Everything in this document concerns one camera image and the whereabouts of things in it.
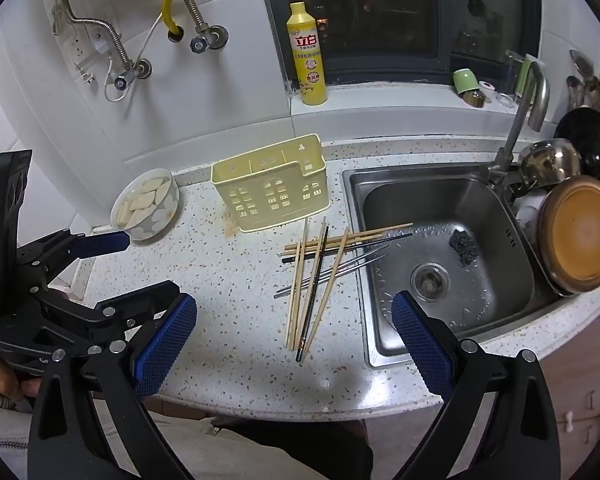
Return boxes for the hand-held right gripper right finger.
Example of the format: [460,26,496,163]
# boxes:
[391,291,576,480]

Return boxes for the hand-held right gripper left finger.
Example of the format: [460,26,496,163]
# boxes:
[27,294,198,480]

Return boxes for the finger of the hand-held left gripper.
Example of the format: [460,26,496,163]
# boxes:
[16,229,131,286]
[30,280,183,356]

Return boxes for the metal chopstick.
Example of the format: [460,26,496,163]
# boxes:
[275,255,386,300]
[274,245,388,295]

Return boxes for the wooden chopstick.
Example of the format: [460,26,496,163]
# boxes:
[291,216,328,351]
[284,222,414,252]
[300,227,350,363]
[285,232,383,257]
[286,218,309,346]

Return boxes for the black chopstick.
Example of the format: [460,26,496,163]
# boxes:
[279,232,413,263]
[295,226,329,362]

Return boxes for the pale yellow utensil holder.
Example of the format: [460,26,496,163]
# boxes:
[210,133,332,233]

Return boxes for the person's left hand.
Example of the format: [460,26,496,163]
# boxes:
[0,355,43,413]

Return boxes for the white rice cake slices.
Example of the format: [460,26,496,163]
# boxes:
[115,171,173,228]

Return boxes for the white patterned bowl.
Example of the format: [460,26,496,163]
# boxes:
[110,168,181,243]

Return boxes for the metal sink drain strainer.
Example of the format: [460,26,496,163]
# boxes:
[411,262,452,302]

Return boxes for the dark scouring pad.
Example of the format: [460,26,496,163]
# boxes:
[448,230,479,266]

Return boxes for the person's grey trousers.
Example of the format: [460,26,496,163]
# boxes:
[0,405,321,480]

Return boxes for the stainless steel sink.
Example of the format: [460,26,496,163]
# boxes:
[341,162,571,370]

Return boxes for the beige kitchen cabinet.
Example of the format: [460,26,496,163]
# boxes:
[530,305,600,461]

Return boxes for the metal water valve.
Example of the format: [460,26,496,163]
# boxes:
[112,59,152,91]
[190,25,229,54]

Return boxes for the brown pot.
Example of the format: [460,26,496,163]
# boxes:
[537,175,600,297]

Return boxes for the steel faucet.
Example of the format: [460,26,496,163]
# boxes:
[480,62,551,186]

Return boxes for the black bowl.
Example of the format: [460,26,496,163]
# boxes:
[554,107,600,186]

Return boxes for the green cup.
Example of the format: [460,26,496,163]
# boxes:
[452,68,481,98]

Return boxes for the yellow dish soap bottle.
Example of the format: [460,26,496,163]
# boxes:
[286,2,328,107]

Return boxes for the green bottle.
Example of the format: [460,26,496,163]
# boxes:
[515,54,543,101]

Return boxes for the steel ladle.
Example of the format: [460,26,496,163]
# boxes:
[566,49,597,107]

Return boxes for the dark window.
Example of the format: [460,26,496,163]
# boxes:
[255,0,541,88]

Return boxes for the white wall socket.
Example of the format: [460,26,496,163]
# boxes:
[70,25,116,83]

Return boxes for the white cable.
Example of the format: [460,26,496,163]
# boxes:
[104,12,168,103]

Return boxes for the yellow hose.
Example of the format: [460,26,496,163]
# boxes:
[161,0,186,41]

